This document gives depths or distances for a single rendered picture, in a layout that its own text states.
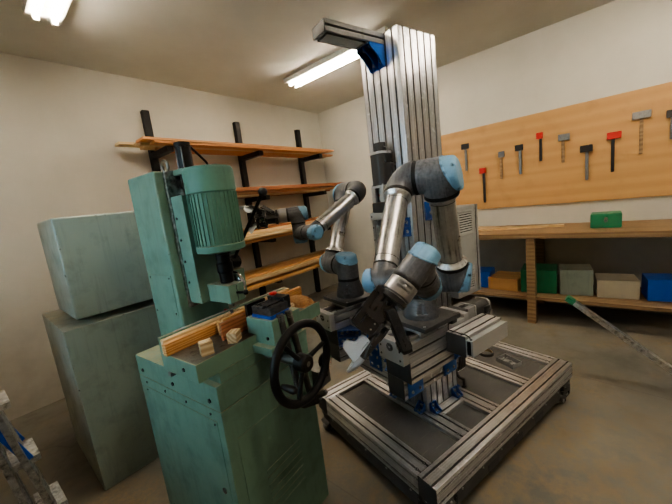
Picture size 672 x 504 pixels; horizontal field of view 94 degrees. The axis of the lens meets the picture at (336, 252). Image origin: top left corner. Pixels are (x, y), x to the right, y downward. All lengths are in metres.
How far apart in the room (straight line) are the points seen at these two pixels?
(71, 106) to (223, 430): 3.04
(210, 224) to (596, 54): 3.59
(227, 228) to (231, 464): 0.79
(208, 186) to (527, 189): 3.30
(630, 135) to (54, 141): 4.82
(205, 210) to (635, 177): 3.52
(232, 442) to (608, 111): 3.74
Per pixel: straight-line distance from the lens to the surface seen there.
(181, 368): 1.16
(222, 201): 1.19
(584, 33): 4.05
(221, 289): 1.28
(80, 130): 3.60
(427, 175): 1.08
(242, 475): 1.35
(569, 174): 3.85
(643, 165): 3.85
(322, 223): 1.58
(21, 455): 1.81
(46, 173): 3.48
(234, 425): 1.24
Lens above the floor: 1.33
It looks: 9 degrees down
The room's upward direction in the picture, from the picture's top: 7 degrees counter-clockwise
